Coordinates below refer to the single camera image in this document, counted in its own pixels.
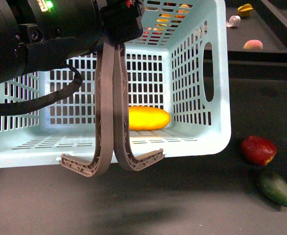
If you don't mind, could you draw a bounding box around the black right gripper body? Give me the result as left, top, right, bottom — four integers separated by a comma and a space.
94, 0, 144, 52

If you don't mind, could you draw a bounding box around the red apple near gripper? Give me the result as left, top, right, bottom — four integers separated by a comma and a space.
241, 136, 277, 166

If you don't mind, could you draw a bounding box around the light blue plastic basket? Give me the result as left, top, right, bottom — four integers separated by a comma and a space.
0, 0, 231, 168

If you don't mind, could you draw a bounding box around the green avocado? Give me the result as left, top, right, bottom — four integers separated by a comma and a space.
256, 169, 287, 208

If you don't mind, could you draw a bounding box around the yellow starfruit far right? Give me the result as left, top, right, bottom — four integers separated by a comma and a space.
237, 3, 254, 18

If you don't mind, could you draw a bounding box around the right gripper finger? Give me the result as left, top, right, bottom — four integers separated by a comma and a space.
60, 40, 114, 177
112, 44, 164, 171

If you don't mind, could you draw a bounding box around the peach at tray edge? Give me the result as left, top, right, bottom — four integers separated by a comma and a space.
243, 40, 263, 49

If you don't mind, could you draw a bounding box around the yellow mango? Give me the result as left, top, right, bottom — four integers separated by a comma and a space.
129, 106, 171, 131

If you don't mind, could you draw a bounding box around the black cable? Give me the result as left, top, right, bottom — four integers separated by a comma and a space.
0, 64, 83, 116

